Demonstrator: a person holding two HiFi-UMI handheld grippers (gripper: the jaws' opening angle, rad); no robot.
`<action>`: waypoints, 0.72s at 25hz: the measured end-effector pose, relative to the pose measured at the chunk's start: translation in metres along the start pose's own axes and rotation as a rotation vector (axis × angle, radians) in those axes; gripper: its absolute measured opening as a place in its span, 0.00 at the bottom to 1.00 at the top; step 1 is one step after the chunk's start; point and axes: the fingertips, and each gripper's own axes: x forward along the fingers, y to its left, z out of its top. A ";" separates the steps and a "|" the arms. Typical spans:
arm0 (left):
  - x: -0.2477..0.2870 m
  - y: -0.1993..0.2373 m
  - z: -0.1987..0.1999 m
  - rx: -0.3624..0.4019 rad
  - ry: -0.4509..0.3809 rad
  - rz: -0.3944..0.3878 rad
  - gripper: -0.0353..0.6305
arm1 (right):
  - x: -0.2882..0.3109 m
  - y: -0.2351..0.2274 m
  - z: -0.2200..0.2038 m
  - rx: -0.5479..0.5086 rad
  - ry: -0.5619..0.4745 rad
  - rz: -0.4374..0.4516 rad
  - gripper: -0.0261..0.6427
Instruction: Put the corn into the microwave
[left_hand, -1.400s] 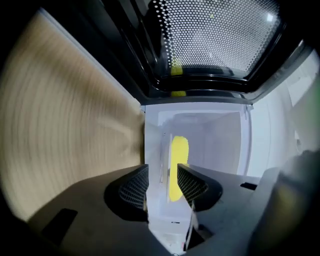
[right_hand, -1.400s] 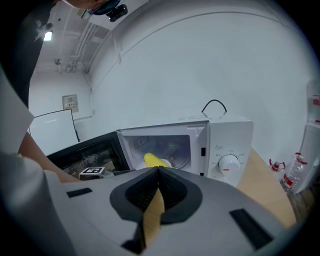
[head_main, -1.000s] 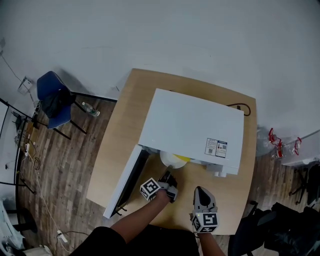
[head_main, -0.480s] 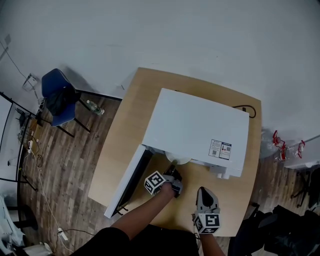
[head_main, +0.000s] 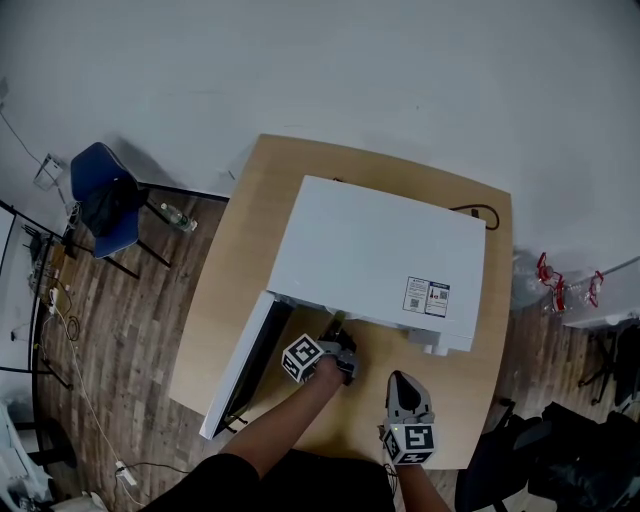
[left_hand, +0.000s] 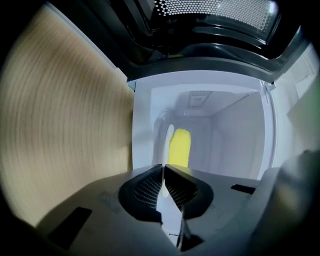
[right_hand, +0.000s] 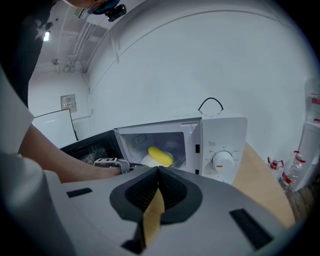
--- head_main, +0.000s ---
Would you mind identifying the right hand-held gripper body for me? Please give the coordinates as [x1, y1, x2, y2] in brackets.
[382, 409, 435, 466]

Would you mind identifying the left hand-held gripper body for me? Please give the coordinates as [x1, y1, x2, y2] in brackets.
[281, 330, 360, 387]

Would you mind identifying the white microwave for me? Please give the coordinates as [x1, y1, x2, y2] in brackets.
[198, 174, 488, 441]

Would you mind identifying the person's right forearm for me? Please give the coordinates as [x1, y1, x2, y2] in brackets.
[394, 462, 454, 512]

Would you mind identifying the person's left forearm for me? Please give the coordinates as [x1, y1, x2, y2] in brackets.
[217, 357, 346, 476]

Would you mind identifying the person's black shirt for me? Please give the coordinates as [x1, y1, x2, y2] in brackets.
[167, 447, 401, 512]

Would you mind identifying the clear plastic bottle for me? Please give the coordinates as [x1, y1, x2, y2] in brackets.
[159, 202, 199, 234]

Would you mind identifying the black swivel chair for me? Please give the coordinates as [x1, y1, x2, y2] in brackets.
[578, 317, 640, 406]

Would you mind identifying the white water dispenser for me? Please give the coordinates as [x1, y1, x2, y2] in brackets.
[562, 257, 640, 329]

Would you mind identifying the black bag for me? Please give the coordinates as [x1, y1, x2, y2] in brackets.
[79, 177, 149, 237]

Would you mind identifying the black round base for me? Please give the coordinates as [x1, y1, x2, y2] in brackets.
[34, 418, 77, 469]

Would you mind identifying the white bag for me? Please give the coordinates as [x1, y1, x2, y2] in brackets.
[49, 492, 109, 512]

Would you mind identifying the blue chair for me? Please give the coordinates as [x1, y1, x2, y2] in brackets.
[69, 141, 172, 280]

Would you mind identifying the white cloth pile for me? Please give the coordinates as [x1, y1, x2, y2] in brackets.
[0, 399, 54, 512]

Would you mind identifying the clear water jug red handle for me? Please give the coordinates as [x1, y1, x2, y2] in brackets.
[549, 269, 605, 314]
[510, 251, 566, 311]

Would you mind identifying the black floor cable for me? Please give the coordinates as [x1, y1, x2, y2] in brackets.
[112, 462, 191, 501]

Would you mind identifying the long white cable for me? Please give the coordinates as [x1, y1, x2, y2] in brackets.
[42, 299, 144, 506]

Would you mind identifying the whiteboard with black frame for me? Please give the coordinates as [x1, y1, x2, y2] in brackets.
[0, 199, 76, 391]

